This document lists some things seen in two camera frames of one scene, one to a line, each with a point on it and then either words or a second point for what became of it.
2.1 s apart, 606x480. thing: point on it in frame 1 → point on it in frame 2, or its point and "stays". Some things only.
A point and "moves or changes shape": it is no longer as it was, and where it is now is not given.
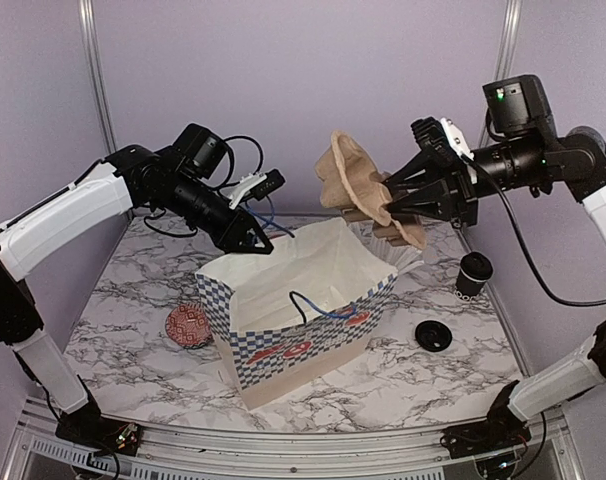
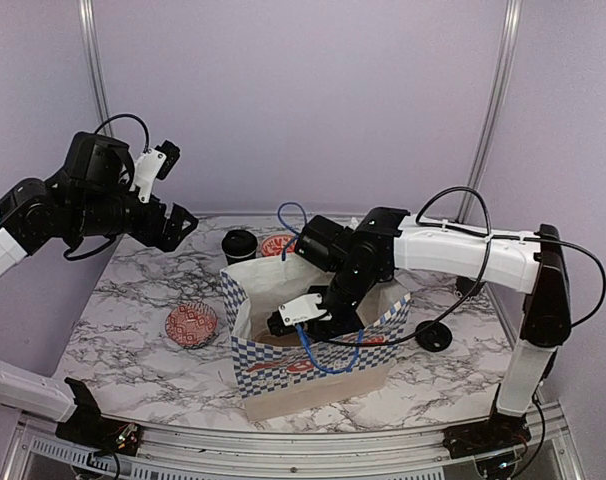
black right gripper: [447, 180] → [324, 332]
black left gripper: [230, 236] → [170, 236]
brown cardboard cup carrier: [351, 181] → [263, 334]
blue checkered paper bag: [277, 316] moves or changes shape
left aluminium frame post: [92, 43] stays
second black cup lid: [433, 336] stays
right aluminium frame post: [505, 51] stays
